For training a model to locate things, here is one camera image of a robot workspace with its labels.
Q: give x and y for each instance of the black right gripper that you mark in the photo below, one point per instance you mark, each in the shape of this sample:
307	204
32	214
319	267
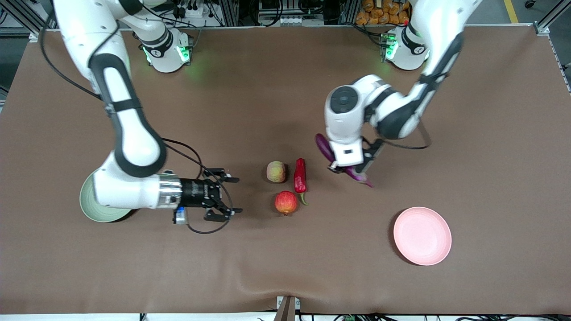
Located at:
196	192

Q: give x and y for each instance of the purple eggplant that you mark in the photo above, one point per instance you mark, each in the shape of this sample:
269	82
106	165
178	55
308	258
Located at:
323	146

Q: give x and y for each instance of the red chili pepper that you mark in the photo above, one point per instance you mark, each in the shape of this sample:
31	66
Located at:
300	176

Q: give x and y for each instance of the yellow pink peach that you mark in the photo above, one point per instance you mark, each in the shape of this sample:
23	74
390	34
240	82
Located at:
276	172

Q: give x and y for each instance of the red apple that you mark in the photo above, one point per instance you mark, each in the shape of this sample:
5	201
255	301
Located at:
286	203

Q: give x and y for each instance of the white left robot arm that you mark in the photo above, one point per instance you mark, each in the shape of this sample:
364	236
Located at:
397	111

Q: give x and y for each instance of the brown table cloth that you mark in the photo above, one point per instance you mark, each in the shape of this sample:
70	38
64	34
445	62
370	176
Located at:
285	89

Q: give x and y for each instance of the pink round plate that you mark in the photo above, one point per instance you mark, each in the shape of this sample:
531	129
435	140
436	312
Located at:
422	236

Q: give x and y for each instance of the pale green round plate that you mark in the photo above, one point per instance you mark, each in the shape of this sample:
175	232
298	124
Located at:
89	205

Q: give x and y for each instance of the orange produce pile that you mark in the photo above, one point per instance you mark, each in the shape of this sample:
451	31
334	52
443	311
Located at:
379	11

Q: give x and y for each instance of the grey control box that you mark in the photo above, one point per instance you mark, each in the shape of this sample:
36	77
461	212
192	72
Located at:
290	13

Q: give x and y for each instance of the white power strip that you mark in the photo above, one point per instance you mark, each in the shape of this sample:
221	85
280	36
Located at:
194	10

